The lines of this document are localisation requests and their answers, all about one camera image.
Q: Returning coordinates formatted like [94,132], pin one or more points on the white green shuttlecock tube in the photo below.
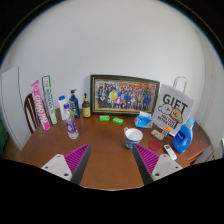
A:
[50,100]

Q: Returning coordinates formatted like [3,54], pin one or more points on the blue starry paper cup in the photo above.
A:
[133,136]

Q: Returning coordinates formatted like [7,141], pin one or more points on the small green packet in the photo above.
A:
[118,120]
[104,118]

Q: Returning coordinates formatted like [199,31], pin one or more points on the white blue-capped lotion bottle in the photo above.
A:
[62,103]

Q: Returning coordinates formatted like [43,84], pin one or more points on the pink shuttlecock tube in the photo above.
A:
[40,106]

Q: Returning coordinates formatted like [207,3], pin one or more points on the blue detergent bottle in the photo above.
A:
[182,138]

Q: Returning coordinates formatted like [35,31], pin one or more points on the amber pump bottle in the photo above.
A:
[86,109]

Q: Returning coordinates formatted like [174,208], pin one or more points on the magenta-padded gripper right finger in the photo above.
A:
[147,158]

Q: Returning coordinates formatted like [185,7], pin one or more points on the framed group photo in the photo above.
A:
[125,95]

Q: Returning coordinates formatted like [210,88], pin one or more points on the dark blue pump bottle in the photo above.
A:
[74,106]

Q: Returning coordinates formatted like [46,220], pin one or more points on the white upright panel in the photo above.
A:
[11,106]

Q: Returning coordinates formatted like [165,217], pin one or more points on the white remote control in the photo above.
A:
[170,152]

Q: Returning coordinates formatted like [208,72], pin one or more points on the blue tissue pack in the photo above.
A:
[144,121]

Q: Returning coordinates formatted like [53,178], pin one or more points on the white wall radiator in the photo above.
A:
[213,154]

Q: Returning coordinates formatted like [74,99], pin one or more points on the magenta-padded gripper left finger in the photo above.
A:
[77,157]

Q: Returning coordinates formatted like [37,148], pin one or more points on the clear purple-capped water bottle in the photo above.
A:
[71,125]

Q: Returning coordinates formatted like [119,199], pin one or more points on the white printed paper gift bag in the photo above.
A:
[173,106]

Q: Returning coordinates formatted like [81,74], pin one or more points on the flat round red coaster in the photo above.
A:
[155,146]

